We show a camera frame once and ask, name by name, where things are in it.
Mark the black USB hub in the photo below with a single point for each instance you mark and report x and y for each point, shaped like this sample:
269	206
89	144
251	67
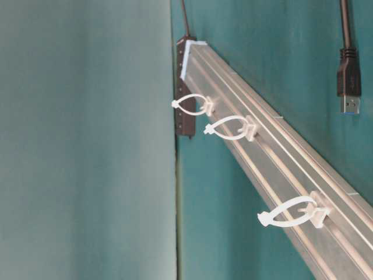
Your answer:
184	123

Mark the aluminium rail profile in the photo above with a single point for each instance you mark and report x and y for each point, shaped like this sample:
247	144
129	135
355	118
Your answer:
327	220

